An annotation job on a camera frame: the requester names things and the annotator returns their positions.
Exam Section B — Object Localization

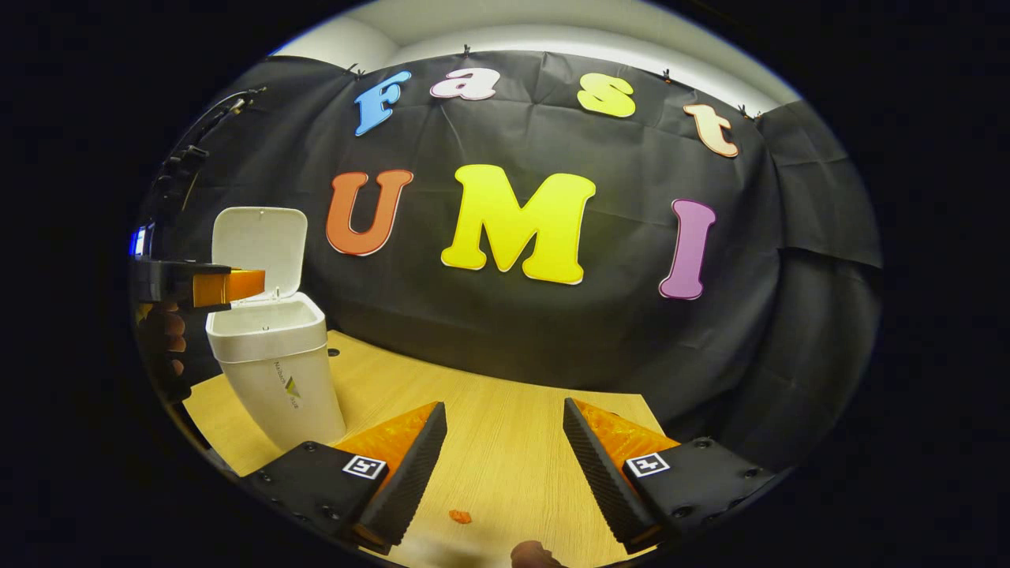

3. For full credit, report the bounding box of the black cable bundle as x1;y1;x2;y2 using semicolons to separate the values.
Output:
154;87;267;230

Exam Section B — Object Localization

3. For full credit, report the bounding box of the black backdrop cloth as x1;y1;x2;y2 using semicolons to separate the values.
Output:
130;49;885;474

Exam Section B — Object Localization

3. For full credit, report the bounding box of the white garbage bin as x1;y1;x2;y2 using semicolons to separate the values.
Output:
205;207;348;454

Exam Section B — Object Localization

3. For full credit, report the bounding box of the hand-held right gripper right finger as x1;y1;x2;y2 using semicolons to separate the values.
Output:
562;398;791;555

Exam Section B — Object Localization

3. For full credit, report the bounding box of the wooden desktop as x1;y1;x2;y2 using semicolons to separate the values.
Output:
183;330;671;568

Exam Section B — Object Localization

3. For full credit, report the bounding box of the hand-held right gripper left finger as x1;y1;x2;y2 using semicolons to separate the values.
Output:
239;401;449;556

